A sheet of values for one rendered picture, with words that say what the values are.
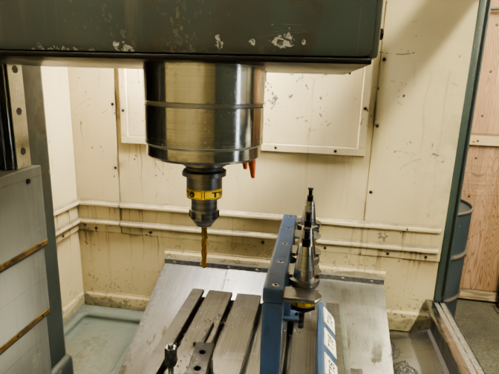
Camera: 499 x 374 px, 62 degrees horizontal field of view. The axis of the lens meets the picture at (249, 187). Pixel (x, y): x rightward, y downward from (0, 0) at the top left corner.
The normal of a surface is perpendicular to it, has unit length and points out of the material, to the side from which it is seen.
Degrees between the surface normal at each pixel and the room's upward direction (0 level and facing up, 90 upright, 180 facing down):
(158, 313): 26
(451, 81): 90
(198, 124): 90
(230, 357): 0
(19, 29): 90
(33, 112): 90
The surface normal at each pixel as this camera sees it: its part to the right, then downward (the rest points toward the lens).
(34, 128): 0.99, 0.07
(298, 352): 0.03, -0.97
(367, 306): -0.04, -0.79
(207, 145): 0.14, 0.25
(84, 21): -0.16, 0.23
